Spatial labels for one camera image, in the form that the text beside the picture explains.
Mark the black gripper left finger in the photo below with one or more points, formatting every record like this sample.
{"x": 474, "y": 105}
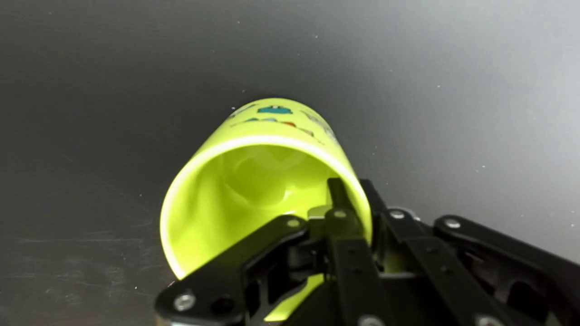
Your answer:
{"x": 254, "y": 275}

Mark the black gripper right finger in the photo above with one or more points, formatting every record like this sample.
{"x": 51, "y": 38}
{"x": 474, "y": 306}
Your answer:
{"x": 468, "y": 273}

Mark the lime green ceramic mug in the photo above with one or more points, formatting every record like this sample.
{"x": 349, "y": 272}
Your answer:
{"x": 269, "y": 158}

